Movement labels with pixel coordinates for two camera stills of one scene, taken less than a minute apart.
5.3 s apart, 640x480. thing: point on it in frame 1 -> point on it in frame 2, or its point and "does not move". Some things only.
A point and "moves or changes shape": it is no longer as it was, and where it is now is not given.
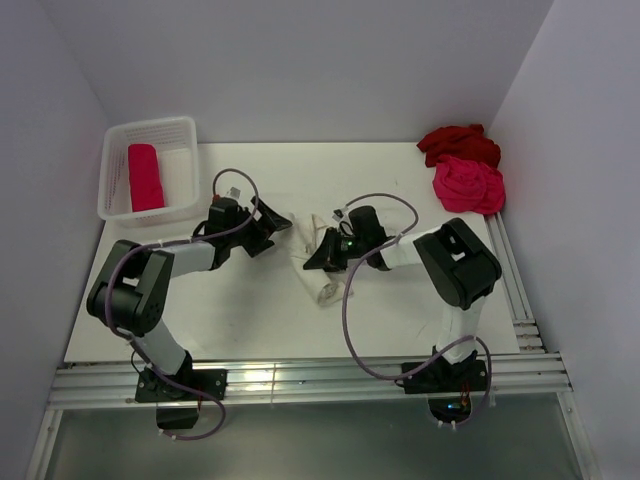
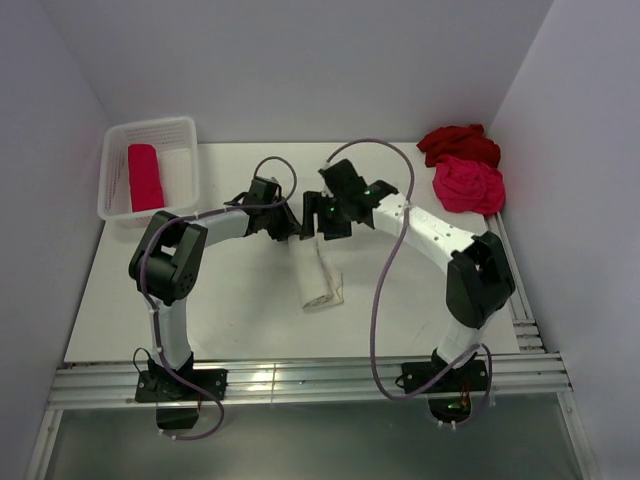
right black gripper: [327, 257] -> [315, 200]
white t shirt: [328, 287] moves or changes shape
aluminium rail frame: [533, 378] does not move
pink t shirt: [463, 186] does not move
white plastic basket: [177, 144] does not move
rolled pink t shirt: [145, 178] does not move
